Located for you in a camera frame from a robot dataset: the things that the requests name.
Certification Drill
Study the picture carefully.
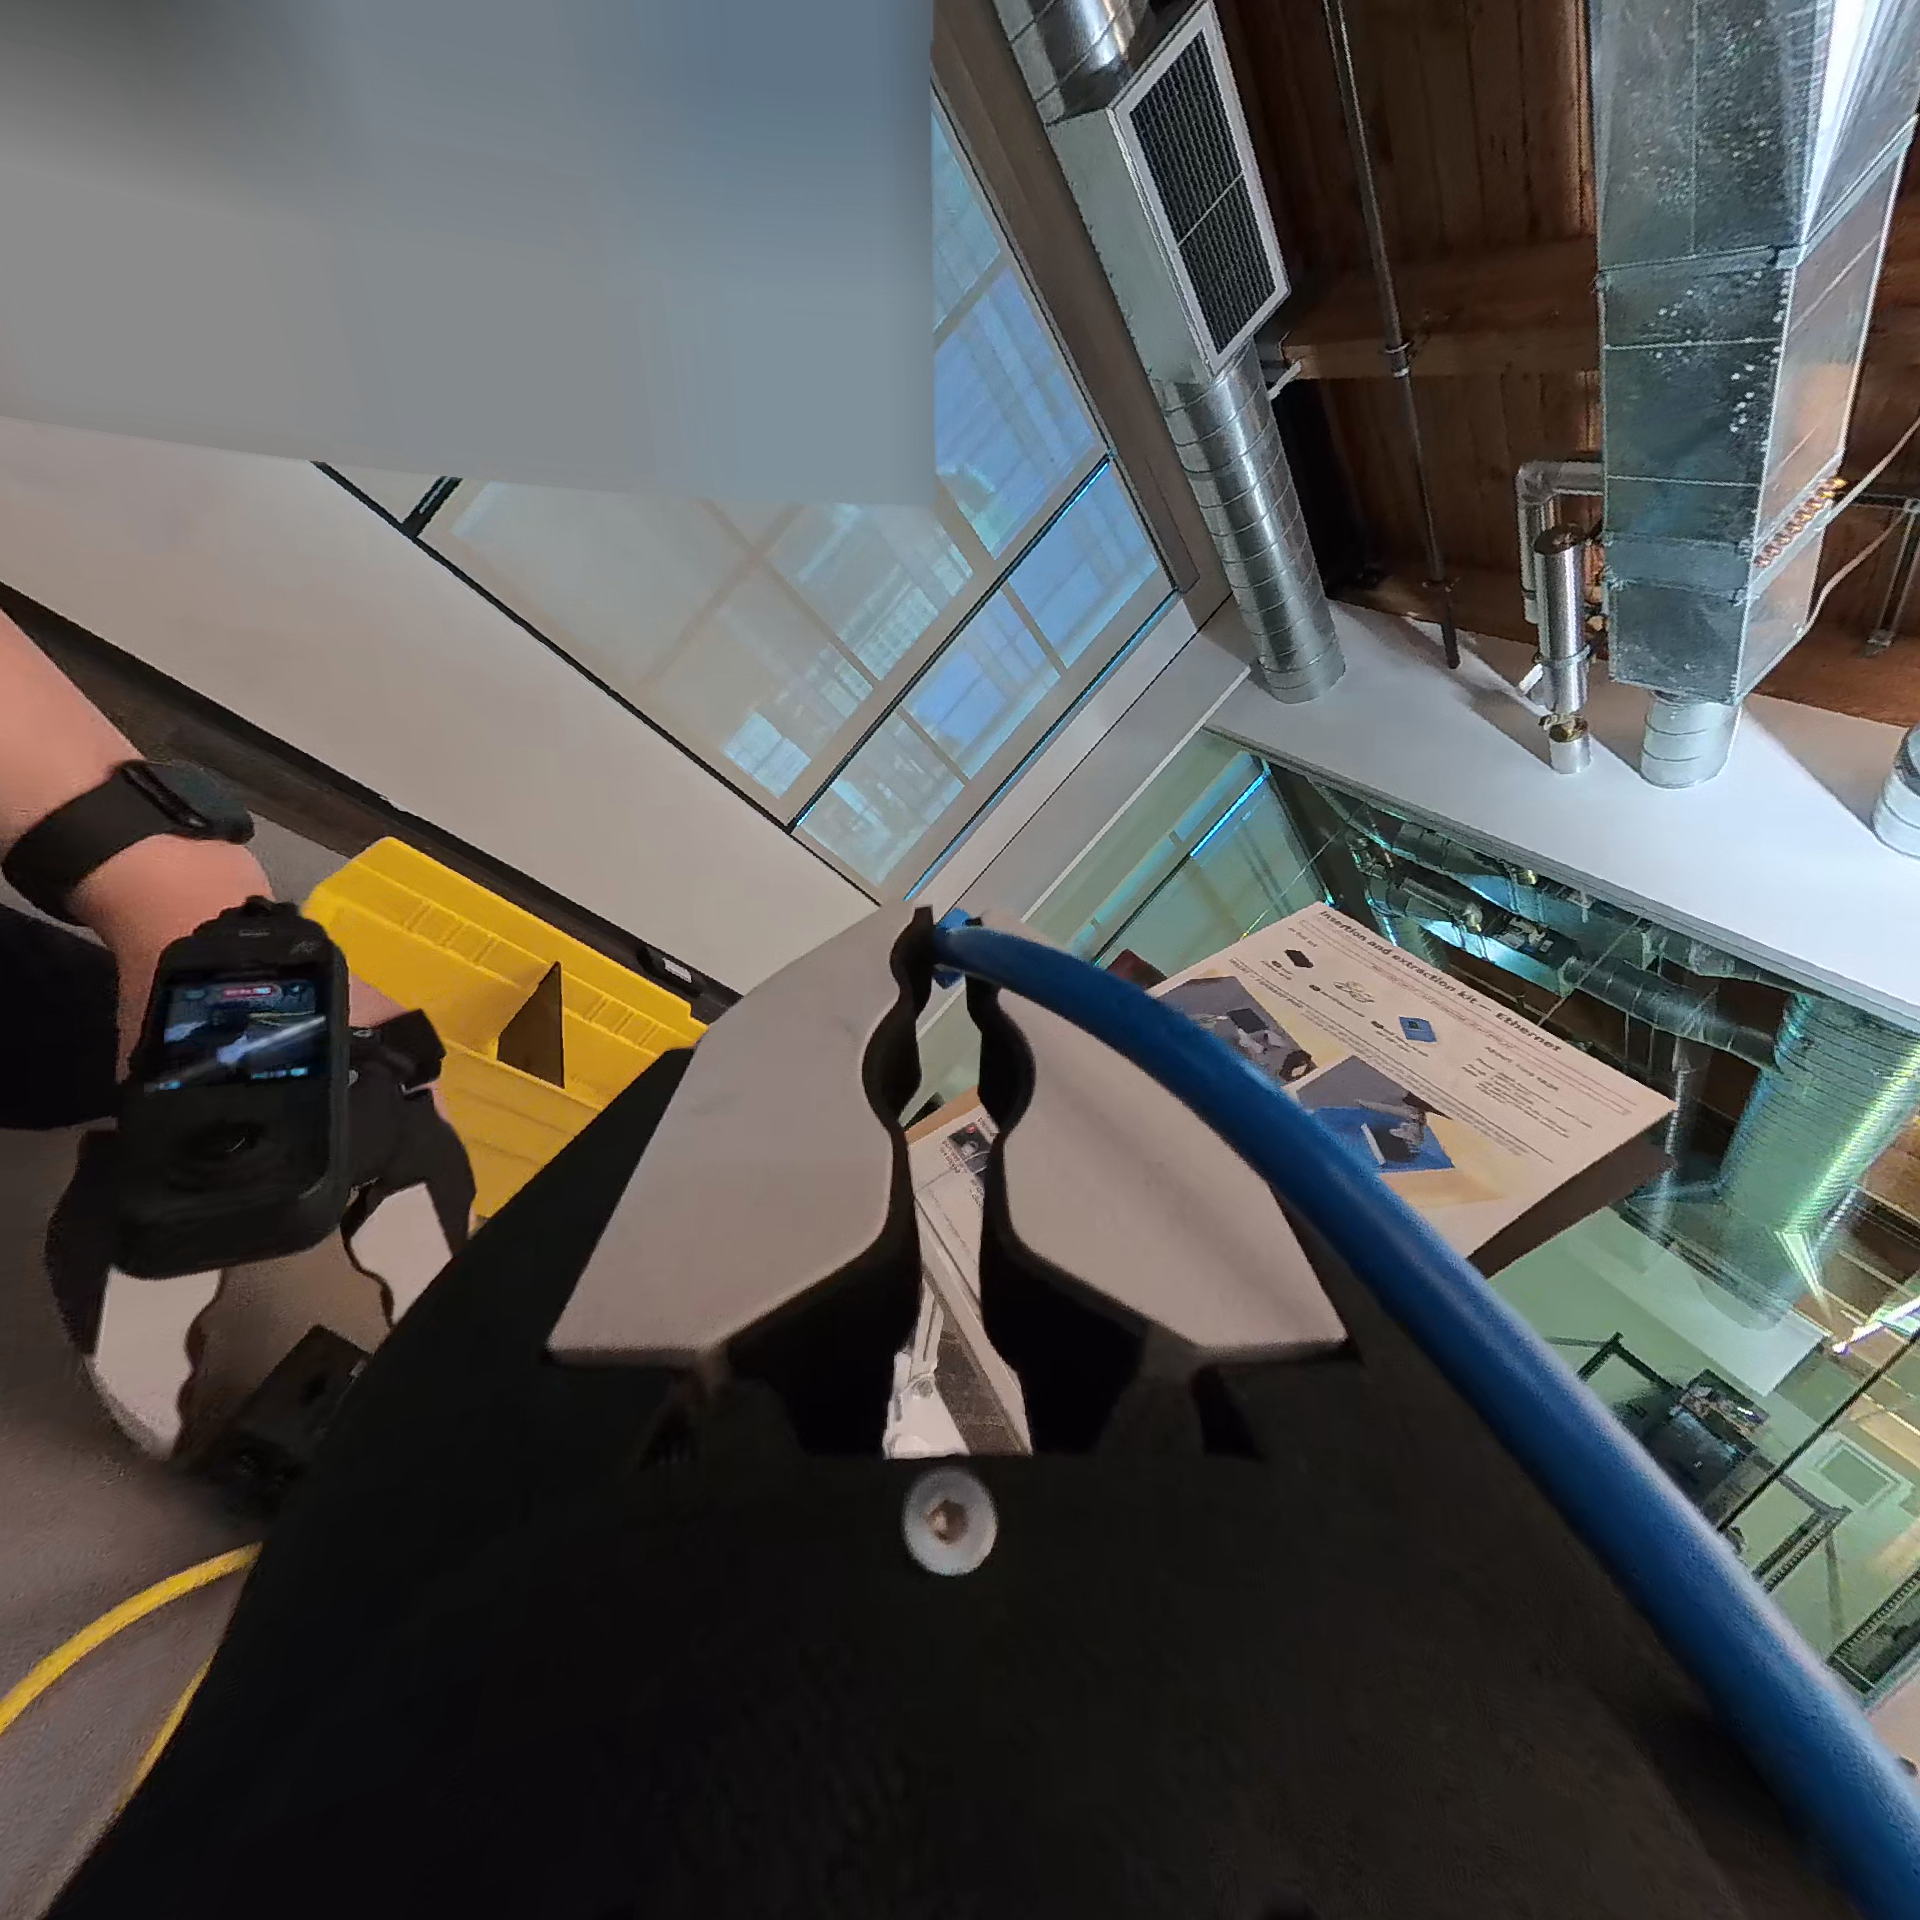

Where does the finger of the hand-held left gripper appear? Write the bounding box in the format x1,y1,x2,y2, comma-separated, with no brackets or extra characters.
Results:
46,1136,204,1470
337,1110,483,1334

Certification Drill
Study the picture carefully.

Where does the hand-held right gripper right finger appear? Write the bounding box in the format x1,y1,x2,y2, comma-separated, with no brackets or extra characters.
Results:
961,922,1354,1455

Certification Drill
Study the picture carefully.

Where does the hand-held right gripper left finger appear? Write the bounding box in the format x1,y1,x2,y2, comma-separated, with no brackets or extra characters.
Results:
546,903,939,1455

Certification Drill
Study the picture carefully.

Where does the black ethernet port box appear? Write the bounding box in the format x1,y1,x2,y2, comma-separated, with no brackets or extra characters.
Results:
182,1327,375,1501

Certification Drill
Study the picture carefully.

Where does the yellow ethernet cable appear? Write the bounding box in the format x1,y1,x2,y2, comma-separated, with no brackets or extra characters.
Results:
0,1542,265,1795

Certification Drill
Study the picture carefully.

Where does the blue ethernet cable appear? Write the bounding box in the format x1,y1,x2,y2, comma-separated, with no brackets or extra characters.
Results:
931,907,1920,1920

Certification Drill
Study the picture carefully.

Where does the small instruction sheet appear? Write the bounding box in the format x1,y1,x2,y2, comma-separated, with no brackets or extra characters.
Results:
897,1095,1038,1455

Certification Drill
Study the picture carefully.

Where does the yellow plastic bin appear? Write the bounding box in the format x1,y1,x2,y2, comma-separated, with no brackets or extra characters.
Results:
299,837,712,1224

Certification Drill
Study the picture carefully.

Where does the black smartwatch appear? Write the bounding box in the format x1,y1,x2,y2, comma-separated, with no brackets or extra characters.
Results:
0,757,256,924

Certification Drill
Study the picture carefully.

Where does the white instruction poster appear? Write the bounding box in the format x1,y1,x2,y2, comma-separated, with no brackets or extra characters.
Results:
1154,900,1680,1262

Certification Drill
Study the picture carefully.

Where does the large frosted window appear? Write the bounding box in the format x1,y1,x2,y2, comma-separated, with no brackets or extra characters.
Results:
323,88,1180,903

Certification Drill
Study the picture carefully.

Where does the silver insulated pipe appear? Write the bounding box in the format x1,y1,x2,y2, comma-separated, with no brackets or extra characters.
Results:
1515,456,1608,774

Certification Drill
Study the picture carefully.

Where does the thin dark ceiling pipe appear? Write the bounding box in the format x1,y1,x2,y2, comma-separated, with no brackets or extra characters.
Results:
1320,0,1466,669

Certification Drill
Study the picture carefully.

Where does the white air vent unit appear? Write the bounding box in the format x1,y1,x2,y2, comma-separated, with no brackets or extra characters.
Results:
990,0,1296,383

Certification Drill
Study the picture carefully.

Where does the round spiral metal duct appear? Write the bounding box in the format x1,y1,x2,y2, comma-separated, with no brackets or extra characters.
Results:
1161,351,1346,704

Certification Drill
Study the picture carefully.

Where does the rectangular galvanized duct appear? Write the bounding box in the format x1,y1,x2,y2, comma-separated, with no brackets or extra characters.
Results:
1591,0,1920,788

